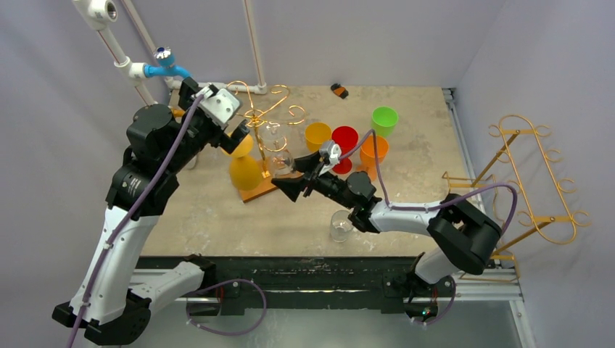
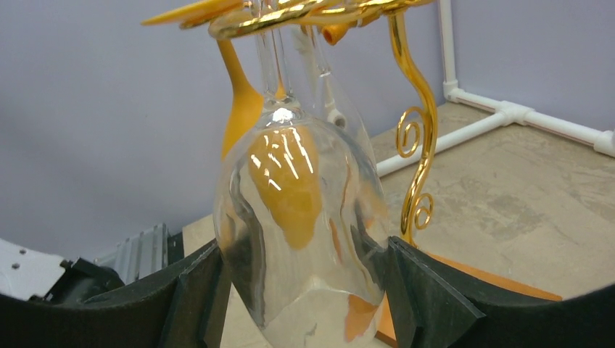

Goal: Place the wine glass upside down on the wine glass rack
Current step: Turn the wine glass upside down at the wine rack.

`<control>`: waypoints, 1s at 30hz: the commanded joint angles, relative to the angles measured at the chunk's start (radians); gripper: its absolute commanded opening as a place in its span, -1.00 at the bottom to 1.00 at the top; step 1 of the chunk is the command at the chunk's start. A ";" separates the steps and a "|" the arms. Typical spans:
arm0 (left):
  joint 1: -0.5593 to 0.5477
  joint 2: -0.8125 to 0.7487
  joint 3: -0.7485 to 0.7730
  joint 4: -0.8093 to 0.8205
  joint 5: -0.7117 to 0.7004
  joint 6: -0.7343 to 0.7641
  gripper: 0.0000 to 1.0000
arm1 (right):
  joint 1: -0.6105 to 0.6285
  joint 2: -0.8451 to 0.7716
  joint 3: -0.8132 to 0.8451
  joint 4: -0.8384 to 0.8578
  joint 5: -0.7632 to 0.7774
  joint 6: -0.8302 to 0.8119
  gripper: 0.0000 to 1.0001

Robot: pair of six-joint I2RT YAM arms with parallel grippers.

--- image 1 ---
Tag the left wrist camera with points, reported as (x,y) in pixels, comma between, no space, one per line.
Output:
(219,104)

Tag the orange plastic goblet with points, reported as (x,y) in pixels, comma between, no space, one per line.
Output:
(373,151)

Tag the clear glass near front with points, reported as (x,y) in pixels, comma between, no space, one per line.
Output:
(340,226)

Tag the yellow plastic goblet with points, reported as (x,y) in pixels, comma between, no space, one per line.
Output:
(316,134)
(244,171)

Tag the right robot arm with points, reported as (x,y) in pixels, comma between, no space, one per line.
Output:
(464,235)

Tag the green plastic cup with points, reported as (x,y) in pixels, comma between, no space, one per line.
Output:
(384,120)

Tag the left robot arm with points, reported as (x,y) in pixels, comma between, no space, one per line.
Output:
(107,308)

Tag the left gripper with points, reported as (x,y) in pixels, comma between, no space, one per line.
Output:
(226,141)

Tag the gold wall hook rack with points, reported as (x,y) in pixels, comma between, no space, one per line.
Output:
(534,201)

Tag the ribbed clear wine glass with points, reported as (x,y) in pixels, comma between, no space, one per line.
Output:
(276,143)

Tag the black orange hex key set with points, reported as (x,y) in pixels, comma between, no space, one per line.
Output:
(339,90)

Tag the blue tap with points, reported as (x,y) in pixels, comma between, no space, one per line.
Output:
(166,65)

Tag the red plastic goblet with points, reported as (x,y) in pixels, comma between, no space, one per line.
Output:
(347,138)

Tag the yellow plastic goblet front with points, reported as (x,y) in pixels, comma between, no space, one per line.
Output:
(244,171)

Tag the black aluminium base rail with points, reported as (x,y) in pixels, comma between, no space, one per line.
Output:
(336,283)

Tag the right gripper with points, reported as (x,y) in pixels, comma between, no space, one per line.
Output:
(310,177)

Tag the yellow plastic goblet back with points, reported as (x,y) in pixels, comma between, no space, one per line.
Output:
(316,134)

